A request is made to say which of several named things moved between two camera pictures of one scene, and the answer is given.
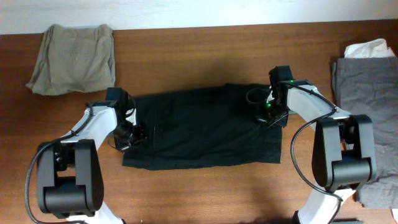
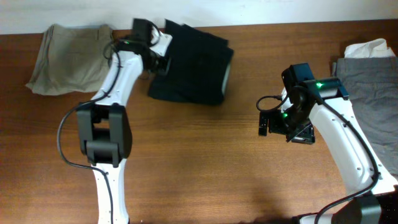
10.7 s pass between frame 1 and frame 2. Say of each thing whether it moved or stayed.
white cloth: stayed
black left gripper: moved
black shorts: moved
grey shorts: stayed
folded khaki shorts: stayed
